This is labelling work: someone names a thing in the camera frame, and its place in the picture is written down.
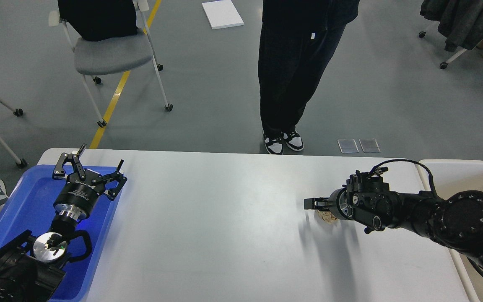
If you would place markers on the brown paper ball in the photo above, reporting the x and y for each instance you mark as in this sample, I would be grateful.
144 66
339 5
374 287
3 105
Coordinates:
327 217

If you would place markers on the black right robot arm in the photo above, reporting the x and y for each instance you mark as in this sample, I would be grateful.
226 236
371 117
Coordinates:
372 203

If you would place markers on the dark grey coat on chair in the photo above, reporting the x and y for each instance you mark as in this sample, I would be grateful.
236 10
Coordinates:
460 21

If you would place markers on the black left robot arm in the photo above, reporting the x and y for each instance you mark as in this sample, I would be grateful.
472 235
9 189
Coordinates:
53 228

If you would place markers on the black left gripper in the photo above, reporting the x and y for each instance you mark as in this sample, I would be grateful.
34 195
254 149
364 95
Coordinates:
78 191

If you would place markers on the black jacket on chair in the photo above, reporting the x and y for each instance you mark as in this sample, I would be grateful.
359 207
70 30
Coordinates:
97 20

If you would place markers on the clear floor plate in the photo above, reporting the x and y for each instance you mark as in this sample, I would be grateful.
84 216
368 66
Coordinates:
348 146
370 146

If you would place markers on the person in black clothes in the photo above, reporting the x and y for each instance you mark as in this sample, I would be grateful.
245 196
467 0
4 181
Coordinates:
297 40

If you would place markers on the beige plastic bin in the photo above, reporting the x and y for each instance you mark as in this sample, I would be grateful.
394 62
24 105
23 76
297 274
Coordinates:
460 184

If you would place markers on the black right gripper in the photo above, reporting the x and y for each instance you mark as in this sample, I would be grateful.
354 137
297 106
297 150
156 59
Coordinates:
337 204

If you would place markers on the white flat box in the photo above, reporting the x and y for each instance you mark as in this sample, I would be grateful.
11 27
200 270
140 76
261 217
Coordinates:
222 14

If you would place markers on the blue plastic tray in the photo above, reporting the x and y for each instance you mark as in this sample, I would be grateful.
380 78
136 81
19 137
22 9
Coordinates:
29 207

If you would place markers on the right clear floor plate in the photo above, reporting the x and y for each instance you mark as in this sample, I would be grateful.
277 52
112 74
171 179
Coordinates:
370 146

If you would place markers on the left clear floor plate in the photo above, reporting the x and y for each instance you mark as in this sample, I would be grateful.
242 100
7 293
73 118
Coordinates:
348 146

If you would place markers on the grey seat rolling chair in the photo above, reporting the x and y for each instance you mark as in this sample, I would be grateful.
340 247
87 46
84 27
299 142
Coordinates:
114 55

